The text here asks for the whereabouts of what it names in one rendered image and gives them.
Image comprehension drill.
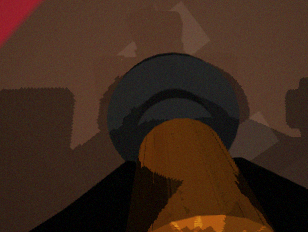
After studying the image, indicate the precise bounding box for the orange cylinder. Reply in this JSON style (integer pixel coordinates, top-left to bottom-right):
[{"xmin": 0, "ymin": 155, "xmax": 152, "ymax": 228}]
[{"xmin": 125, "ymin": 117, "xmax": 276, "ymax": 232}]

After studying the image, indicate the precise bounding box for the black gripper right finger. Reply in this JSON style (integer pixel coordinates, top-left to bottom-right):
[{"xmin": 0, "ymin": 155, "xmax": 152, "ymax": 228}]
[{"xmin": 232, "ymin": 157, "xmax": 308, "ymax": 232}]

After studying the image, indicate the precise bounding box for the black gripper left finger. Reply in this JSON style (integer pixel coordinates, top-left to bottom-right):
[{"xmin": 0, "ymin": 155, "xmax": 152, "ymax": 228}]
[{"xmin": 28, "ymin": 161, "xmax": 137, "ymax": 232}]

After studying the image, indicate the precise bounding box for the dark grey round pedestal with shaft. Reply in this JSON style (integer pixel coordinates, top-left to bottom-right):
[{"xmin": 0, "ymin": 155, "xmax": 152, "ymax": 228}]
[{"xmin": 108, "ymin": 52, "xmax": 239, "ymax": 164}]

